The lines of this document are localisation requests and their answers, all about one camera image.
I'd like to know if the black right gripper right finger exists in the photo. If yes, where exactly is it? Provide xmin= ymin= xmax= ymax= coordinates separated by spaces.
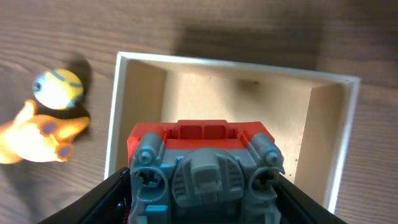
xmin=276 ymin=175 xmax=347 ymax=224

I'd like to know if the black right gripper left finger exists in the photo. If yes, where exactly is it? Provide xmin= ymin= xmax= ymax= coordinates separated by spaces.
xmin=39 ymin=167 xmax=131 ymax=224

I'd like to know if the orange dinosaur toy figure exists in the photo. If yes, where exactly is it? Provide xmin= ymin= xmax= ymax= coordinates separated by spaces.
xmin=1 ymin=100 xmax=90 ymax=164

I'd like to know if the white cardboard box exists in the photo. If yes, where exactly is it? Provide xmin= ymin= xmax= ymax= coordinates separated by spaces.
xmin=104 ymin=52 xmax=360 ymax=212

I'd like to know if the yellow one-eyed ball toy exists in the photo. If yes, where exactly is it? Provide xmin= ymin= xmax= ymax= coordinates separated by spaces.
xmin=32 ymin=69 xmax=84 ymax=110

